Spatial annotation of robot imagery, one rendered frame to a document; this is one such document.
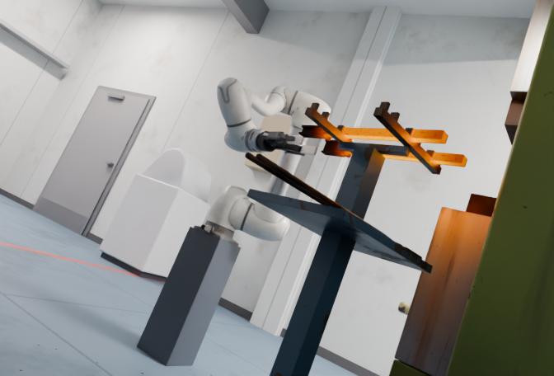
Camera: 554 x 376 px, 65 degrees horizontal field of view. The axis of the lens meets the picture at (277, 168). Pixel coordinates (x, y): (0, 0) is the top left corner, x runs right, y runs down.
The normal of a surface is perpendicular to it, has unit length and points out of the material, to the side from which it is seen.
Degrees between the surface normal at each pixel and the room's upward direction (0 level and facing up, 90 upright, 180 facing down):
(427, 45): 90
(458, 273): 90
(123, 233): 90
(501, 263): 90
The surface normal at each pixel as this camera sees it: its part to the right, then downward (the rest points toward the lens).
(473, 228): -0.55, -0.40
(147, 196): -0.38, -0.36
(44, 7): 0.83, 0.22
